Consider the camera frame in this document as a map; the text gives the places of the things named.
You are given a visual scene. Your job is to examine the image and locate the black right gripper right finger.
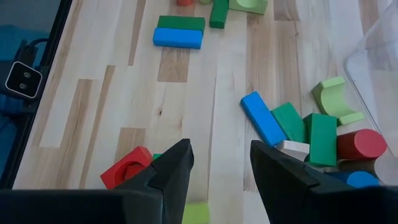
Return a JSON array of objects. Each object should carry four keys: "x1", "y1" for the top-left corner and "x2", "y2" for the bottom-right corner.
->
[{"x1": 249, "y1": 139, "x2": 398, "y2": 224}]

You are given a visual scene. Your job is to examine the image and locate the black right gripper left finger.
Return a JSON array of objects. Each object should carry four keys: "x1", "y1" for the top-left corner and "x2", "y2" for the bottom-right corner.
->
[{"x1": 0, "y1": 138, "x2": 195, "y2": 224}]

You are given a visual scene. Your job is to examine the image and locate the natural wood arch block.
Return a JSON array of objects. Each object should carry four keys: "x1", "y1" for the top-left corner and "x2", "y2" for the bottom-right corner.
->
[{"x1": 275, "y1": 139, "x2": 311, "y2": 162}]

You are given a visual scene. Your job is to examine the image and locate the red arch block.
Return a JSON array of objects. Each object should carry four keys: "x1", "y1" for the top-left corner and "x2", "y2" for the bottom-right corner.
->
[{"x1": 99, "y1": 146, "x2": 154, "y2": 190}]

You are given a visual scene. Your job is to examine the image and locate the green wooden block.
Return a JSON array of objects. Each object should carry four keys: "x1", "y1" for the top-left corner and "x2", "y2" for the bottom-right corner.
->
[
  {"x1": 303, "y1": 112, "x2": 338, "y2": 167},
  {"x1": 270, "y1": 101, "x2": 308, "y2": 144}
]

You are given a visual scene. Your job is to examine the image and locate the blue long block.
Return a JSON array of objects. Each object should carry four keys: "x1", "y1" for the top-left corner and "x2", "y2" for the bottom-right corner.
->
[
  {"x1": 239, "y1": 90, "x2": 289, "y2": 147},
  {"x1": 152, "y1": 27, "x2": 203, "y2": 50}
]

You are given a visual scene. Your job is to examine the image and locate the light green arch block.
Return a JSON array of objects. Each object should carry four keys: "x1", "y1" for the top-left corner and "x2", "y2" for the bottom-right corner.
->
[
  {"x1": 228, "y1": 0, "x2": 269, "y2": 16},
  {"x1": 312, "y1": 75, "x2": 366, "y2": 127}
]

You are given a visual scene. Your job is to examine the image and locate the small light green block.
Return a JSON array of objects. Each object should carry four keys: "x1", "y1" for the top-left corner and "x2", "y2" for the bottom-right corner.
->
[{"x1": 182, "y1": 202, "x2": 211, "y2": 224}]

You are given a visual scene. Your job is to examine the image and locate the blue cylinder block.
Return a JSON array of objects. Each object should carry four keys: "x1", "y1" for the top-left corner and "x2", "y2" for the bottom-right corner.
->
[{"x1": 329, "y1": 170, "x2": 381, "y2": 189}]

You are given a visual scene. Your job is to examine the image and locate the clear plastic bin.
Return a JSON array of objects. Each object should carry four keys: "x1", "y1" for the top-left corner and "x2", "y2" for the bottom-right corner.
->
[{"x1": 343, "y1": 0, "x2": 398, "y2": 187}]

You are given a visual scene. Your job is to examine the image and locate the green long flat block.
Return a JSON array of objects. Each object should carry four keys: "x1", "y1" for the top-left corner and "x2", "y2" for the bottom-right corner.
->
[{"x1": 157, "y1": 15, "x2": 206, "y2": 34}]

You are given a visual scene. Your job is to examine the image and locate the black white-rimmed camera module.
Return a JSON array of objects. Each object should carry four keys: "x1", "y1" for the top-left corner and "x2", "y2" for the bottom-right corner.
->
[{"x1": 4, "y1": 60, "x2": 44, "y2": 100}]

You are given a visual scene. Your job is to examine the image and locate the black aluminium table frame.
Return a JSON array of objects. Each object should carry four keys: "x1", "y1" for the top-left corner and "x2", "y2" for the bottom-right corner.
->
[{"x1": 0, "y1": 0, "x2": 74, "y2": 190}]

